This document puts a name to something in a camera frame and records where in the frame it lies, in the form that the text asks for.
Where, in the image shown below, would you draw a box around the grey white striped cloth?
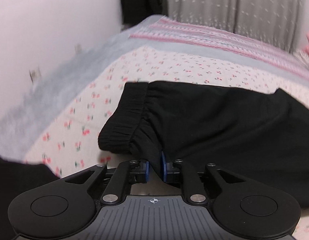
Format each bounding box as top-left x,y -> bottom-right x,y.
294,49 -> 309,67

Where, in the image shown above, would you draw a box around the grey bed sheet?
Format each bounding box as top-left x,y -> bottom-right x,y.
0,14 -> 309,162

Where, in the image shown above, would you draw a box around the cherry printed bed sheet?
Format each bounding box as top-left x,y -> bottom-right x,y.
23,45 -> 309,240

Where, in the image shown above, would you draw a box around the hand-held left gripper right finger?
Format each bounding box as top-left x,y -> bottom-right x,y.
160,151 -> 249,204

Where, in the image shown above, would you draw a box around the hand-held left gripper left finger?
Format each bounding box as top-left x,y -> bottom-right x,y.
62,159 -> 150,205

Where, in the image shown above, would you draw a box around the grey star printed curtain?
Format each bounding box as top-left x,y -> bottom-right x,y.
167,0 -> 309,53

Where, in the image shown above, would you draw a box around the black pants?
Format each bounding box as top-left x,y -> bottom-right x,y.
98,80 -> 309,208

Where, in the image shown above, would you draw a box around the black hanging coat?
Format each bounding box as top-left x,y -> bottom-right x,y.
120,0 -> 169,32

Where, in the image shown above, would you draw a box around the pink striped blanket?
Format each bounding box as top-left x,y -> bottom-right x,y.
129,19 -> 309,81

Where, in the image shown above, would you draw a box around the dark cloth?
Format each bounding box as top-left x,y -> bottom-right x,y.
0,152 -> 62,240

